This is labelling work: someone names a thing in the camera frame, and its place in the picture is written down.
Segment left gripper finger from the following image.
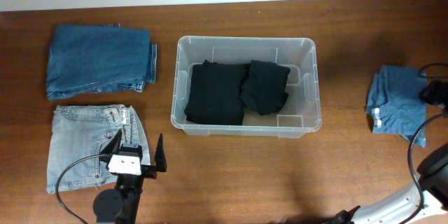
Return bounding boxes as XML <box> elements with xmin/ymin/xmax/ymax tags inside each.
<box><xmin>100</xmin><ymin>129</ymin><xmax>123</xmax><ymax>155</ymax></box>
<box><xmin>154</xmin><ymin>133</ymin><xmax>167</xmax><ymax>172</ymax></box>

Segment blue shirt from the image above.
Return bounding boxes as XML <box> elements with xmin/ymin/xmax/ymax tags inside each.
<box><xmin>365</xmin><ymin>65</ymin><xmax>426</xmax><ymax>141</ymax></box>

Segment large black garment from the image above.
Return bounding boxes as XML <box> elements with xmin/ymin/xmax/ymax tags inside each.
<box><xmin>184</xmin><ymin>60</ymin><xmax>249</xmax><ymax>125</ymax></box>

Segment small dark garment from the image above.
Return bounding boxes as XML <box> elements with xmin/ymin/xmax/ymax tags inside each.
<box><xmin>240</xmin><ymin>60</ymin><xmax>291</xmax><ymax>116</ymax></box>

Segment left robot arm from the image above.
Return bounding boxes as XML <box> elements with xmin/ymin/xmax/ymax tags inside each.
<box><xmin>92</xmin><ymin>130</ymin><xmax>167</xmax><ymax>223</ymax></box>

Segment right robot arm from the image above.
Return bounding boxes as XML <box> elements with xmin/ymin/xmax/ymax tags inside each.
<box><xmin>325</xmin><ymin>76</ymin><xmax>447</xmax><ymax>224</ymax></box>

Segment light blue folded jeans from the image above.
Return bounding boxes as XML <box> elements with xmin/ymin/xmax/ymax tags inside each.
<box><xmin>46</xmin><ymin>104</ymin><xmax>151</xmax><ymax>194</ymax></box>

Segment dark blue folded jeans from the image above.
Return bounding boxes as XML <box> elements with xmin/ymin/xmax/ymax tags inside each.
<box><xmin>45</xmin><ymin>24</ymin><xmax>157</xmax><ymax>101</ymax></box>

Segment clear plastic storage bin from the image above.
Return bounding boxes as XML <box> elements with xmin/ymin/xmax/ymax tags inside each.
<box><xmin>171</xmin><ymin>36</ymin><xmax>323</xmax><ymax>139</ymax></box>

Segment left white camera box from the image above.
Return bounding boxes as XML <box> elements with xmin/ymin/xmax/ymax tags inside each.
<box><xmin>106</xmin><ymin>155</ymin><xmax>141</xmax><ymax>176</ymax></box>

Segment left black cable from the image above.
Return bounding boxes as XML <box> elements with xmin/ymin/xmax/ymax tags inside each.
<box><xmin>55</xmin><ymin>153</ymin><xmax>110</xmax><ymax>224</ymax></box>

